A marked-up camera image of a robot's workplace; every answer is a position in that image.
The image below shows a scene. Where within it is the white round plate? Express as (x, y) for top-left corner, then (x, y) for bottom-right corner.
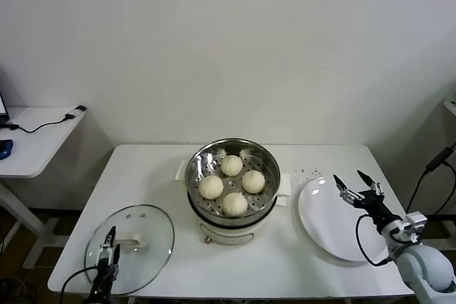
(297, 175), (391, 261)

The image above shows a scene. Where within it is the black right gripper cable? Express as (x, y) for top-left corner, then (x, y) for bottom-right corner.
(356, 213), (391, 266)

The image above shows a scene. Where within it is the round glass pot lid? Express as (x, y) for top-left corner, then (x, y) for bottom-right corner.
(85, 204), (175, 296)

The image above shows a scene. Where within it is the black power adapter cable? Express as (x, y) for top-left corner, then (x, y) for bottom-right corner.
(405, 143), (456, 214)

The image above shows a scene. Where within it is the white electric cooking pot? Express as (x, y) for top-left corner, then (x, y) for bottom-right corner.
(175, 159), (292, 246)

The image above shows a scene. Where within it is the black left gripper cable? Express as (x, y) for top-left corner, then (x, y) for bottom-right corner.
(61, 264), (103, 304)

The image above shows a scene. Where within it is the grey adapter box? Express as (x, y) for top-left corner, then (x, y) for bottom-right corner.
(63, 105), (88, 120)

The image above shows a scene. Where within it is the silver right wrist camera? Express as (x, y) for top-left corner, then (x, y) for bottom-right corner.
(402, 211), (428, 243)

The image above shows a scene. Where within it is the white steamed baozi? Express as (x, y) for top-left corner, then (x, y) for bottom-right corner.
(220, 154), (244, 177)
(242, 170), (266, 194)
(198, 174), (224, 199)
(221, 192), (249, 217)

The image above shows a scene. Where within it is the blue computer mouse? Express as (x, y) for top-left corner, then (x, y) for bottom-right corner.
(0, 139), (14, 160)

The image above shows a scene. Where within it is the cable bundle on floor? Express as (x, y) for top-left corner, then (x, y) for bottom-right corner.
(0, 275), (36, 304)

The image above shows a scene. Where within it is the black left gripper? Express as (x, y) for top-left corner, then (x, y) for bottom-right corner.
(85, 226), (121, 304)

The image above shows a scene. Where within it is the black laptop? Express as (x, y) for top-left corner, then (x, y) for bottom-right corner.
(0, 90), (10, 123)

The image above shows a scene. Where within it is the perforated steel steamer basket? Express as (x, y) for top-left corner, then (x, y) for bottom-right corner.
(185, 137), (281, 229)

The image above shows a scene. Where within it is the white side table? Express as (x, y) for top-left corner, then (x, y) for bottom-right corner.
(0, 106), (88, 269)

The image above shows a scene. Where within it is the black cable on side table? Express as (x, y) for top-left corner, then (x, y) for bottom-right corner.
(0, 113), (78, 134)

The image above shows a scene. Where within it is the white shelf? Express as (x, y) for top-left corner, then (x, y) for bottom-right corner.
(441, 97), (456, 130)

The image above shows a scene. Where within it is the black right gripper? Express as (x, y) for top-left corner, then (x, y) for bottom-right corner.
(333, 170), (402, 229)

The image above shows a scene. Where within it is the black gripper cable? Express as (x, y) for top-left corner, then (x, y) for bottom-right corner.
(61, 264), (103, 304)
(356, 213), (391, 266)

